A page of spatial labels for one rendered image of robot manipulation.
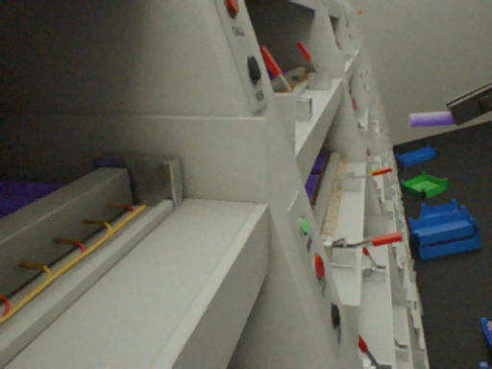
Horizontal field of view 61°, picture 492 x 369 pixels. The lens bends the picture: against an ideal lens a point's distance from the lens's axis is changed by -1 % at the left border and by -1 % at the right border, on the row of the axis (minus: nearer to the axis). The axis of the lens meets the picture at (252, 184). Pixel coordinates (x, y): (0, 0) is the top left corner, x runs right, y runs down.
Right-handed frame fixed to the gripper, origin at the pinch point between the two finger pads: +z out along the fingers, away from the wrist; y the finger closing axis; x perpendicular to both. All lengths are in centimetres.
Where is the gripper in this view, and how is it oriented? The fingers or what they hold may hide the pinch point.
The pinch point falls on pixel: (477, 102)
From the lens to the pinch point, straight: 64.5
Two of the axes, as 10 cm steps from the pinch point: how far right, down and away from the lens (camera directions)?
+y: -2.6, 3.3, -9.1
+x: 5.0, 8.5, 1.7
